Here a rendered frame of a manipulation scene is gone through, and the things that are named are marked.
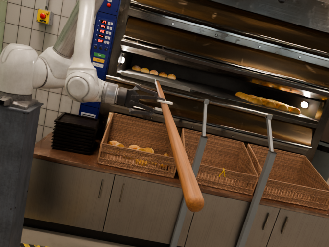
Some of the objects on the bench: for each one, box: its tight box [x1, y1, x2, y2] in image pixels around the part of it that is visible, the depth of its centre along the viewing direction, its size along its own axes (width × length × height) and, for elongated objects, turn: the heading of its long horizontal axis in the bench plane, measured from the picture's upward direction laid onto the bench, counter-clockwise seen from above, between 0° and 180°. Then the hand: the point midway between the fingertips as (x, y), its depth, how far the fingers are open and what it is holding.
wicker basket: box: [178, 128, 259, 196], centre depth 221 cm, size 49×56×28 cm
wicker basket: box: [97, 112, 177, 178], centre depth 216 cm, size 49×56×28 cm
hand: (163, 106), depth 121 cm, fingers closed on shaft, 3 cm apart
